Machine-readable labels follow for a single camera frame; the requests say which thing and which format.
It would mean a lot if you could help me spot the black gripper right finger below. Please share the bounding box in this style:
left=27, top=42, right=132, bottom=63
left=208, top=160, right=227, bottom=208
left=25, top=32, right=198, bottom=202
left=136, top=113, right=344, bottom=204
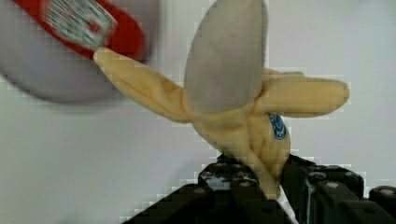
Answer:
left=281, top=155, right=396, bottom=224

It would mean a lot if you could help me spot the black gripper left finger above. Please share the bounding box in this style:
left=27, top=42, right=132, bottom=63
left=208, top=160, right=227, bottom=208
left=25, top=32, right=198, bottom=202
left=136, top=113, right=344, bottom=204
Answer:
left=122, top=155, right=292, bottom=224

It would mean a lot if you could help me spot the yellow plush peeled banana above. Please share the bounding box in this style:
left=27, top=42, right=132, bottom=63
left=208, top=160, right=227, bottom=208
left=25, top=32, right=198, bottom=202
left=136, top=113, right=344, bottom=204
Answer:
left=93, top=0, right=349, bottom=200

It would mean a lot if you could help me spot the grey oval plate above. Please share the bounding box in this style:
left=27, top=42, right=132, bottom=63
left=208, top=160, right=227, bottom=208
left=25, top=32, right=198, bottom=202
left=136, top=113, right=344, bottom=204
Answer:
left=1, top=0, right=159, bottom=104

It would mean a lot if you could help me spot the red ketchup bottle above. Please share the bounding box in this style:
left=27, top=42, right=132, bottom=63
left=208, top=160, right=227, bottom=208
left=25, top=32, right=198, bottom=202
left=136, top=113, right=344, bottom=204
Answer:
left=13, top=0, right=145, bottom=60

